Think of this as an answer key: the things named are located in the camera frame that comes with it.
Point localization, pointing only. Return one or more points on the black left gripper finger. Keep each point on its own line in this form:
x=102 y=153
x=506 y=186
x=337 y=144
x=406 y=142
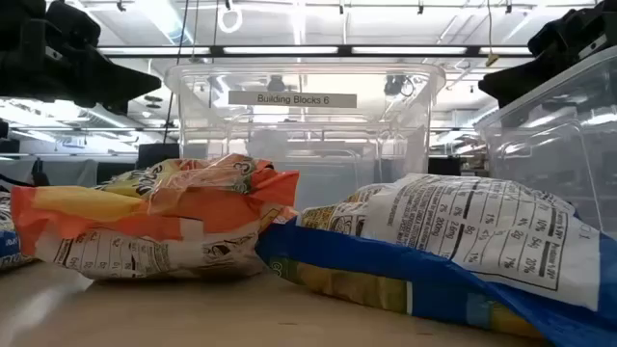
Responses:
x=106 y=53
x=106 y=94

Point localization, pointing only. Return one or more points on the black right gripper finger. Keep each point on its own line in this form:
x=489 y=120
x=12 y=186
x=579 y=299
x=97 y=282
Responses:
x=544 y=53
x=511 y=89

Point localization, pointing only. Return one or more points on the orange Maruchan ramen pack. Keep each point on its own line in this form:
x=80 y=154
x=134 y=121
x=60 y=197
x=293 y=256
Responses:
x=144 y=217

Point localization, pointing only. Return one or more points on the blue Maruchan ramen pack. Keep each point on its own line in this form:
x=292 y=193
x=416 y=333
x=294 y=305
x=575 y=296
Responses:
x=9 y=241
x=458 y=226

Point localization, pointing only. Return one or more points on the clear plastic storage bin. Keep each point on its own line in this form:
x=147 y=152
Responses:
x=347 y=144
x=289 y=99
x=554 y=144

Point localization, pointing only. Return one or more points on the black monitor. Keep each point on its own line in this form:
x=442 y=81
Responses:
x=156 y=156
x=446 y=166

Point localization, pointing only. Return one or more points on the long ceiling light bar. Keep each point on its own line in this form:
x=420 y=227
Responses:
x=279 y=50

